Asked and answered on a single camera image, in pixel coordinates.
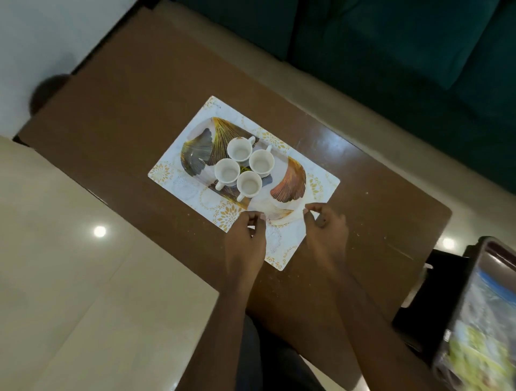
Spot person's right hand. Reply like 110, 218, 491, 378
303, 202, 350, 274

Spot person's left hand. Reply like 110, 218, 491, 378
224, 211, 268, 284

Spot white tissue napkin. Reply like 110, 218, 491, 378
256, 207, 309, 247

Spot white printed cup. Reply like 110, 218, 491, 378
248, 144, 276, 178
226, 135, 257, 164
235, 170, 263, 203
213, 158, 241, 192

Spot white gold placemat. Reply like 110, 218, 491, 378
147, 95, 341, 272

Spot brown plastic tray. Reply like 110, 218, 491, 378
431, 236, 516, 391

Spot clear zip bag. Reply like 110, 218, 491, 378
441, 267, 516, 391

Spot person's right forearm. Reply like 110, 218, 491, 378
324, 265, 444, 391

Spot person's left forearm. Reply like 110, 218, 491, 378
177, 278, 259, 391

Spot person's dark trousers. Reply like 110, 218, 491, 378
235, 316, 326, 391

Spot oval leaf-print platter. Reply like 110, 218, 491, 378
180, 117, 308, 221

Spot dark plastic stool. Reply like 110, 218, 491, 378
393, 249, 472, 363

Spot green fabric sofa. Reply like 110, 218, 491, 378
288, 0, 516, 195

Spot brown wooden table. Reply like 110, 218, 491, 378
18, 7, 452, 391

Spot green fabric armchair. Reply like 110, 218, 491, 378
177, 0, 299, 61

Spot dark round bin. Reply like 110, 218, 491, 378
28, 74, 72, 117

